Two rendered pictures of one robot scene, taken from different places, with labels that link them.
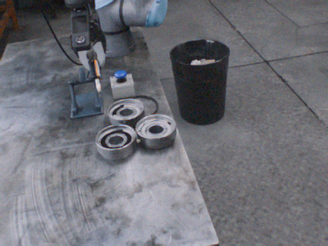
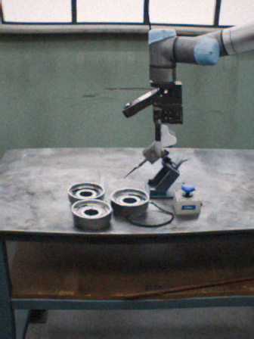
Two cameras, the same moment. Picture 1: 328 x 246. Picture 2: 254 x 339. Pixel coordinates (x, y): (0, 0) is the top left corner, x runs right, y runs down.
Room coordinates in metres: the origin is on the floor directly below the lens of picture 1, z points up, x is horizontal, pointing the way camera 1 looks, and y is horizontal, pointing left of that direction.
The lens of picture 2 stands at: (0.87, -1.20, 1.44)
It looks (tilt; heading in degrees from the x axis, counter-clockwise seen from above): 24 degrees down; 87
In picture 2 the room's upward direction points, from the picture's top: 1 degrees clockwise
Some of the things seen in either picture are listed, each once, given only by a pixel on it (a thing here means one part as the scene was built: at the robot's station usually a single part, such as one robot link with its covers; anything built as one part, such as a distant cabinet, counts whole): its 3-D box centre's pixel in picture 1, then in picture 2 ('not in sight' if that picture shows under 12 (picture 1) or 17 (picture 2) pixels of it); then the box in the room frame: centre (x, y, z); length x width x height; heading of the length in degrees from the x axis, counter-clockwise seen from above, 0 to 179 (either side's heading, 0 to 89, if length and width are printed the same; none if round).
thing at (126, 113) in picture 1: (126, 114); (129, 203); (0.94, -0.01, 0.82); 0.10 x 0.10 x 0.04
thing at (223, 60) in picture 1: (200, 82); not in sight; (2.05, -0.49, 0.21); 0.34 x 0.34 x 0.43
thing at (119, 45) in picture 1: (116, 37); not in sight; (1.45, -0.02, 0.85); 0.15 x 0.15 x 0.10
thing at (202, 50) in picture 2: not in sight; (198, 50); (1.12, 0.03, 1.25); 0.11 x 0.11 x 0.08; 59
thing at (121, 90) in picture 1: (122, 85); (188, 201); (1.11, -0.01, 0.82); 0.08 x 0.07 x 0.05; 0
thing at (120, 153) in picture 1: (116, 142); (85, 196); (0.82, 0.03, 0.82); 0.10 x 0.10 x 0.04
